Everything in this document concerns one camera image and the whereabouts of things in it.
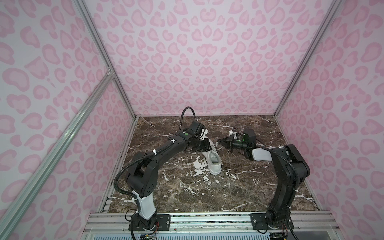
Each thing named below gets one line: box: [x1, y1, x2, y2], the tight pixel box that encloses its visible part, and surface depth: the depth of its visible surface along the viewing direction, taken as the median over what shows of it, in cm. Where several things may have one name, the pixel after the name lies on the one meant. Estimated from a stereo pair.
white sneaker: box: [202, 138, 222, 175], surface depth 90 cm
